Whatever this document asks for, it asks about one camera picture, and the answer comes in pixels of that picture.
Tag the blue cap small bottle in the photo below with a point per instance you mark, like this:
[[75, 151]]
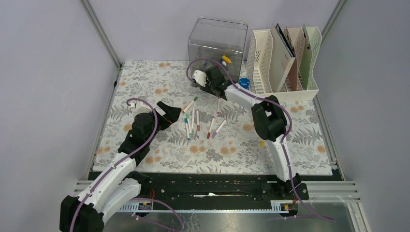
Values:
[[223, 62]]

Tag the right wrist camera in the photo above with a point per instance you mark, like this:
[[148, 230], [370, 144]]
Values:
[[200, 77]]

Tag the purple cap white marker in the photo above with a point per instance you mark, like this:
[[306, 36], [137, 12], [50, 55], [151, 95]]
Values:
[[219, 128]]

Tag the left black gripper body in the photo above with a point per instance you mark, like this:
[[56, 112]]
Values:
[[162, 123]]

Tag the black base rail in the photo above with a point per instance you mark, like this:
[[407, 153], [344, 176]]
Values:
[[223, 193]]

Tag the pink clipboard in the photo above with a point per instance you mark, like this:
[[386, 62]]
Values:
[[296, 40]]

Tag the rust cap white marker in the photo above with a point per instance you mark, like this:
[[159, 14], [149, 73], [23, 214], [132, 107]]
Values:
[[197, 120]]

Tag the pink cap white marker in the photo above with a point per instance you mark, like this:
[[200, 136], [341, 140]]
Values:
[[218, 106]]

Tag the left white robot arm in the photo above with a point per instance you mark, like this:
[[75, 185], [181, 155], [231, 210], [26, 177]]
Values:
[[90, 210]]

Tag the yellow small bottle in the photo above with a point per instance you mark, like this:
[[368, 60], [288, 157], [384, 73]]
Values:
[[226, 59]]

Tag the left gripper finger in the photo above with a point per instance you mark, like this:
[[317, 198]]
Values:
[[173, 114], [168, 110]]

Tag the green cap white marker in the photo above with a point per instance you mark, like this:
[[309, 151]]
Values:
[[186, 109]]

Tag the floral table mat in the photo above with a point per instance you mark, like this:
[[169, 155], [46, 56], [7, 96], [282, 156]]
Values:
[[235, 149]]

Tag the teal cap white marker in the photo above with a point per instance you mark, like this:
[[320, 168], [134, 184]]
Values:
[[187, 128]]

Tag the beige notebook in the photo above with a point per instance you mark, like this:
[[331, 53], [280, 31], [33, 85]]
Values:
[[281, 59]]

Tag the white mesh file rack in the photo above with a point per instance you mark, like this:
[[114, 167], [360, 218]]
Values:
[[258, 65]]

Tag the green clipboard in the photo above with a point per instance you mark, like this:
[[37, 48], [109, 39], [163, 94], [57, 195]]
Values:
[[313, 41]]

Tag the clear acrylic drawer organizer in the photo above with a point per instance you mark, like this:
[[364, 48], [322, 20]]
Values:
[[209, 40]]

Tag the blue stapler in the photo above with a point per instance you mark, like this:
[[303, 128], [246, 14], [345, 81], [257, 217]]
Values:
[[244, 83]]

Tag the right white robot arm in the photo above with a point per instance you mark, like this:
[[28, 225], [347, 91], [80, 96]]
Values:
[[269, 120]]

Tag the brown cap white marker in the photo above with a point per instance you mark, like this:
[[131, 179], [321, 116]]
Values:
[[210, 128]]

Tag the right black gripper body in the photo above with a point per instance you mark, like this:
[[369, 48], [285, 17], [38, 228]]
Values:
[[209, 87]]

